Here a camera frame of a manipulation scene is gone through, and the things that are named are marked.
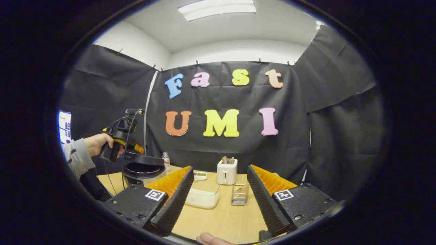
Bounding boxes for person's dark clothing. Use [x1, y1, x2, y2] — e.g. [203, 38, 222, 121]
[80, 167, 113, 202]

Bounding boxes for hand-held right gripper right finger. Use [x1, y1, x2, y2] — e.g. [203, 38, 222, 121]
[247, 164, 338, 235]

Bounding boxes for large ceiling light panel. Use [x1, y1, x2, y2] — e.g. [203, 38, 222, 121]
[178, 0, 256, 21]

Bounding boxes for grey rice cooker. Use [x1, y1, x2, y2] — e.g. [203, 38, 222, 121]
[122, 152, 167, 188]

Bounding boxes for white and blue wall poster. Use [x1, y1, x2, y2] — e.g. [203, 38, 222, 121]
[59, 111, 72, 144]

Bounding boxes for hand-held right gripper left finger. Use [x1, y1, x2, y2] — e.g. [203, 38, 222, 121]
[102, 166, 194, 237]

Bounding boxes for white toaster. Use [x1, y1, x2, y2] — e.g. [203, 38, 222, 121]
[217, 159, 238, 185]

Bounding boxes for clear box of white rice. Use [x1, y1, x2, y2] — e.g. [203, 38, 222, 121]
[185, 188, 220, 209]

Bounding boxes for black backdrop cloth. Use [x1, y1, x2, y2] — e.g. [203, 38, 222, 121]
[58, 26, 385, 201]

